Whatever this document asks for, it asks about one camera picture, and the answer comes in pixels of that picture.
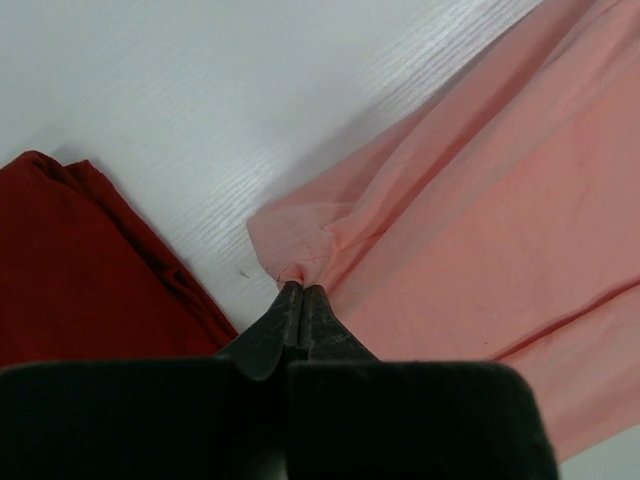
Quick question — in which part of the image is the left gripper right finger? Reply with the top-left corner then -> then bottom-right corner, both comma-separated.
287,286 -> 558,479

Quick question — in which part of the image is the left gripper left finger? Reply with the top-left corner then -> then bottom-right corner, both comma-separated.
1,283 -> 303,479

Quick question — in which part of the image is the pink t-shirt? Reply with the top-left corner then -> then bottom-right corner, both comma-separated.
247,1 -> 639,460

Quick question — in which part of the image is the folded red t-shirt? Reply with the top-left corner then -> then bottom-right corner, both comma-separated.
1,151 -> 236,366

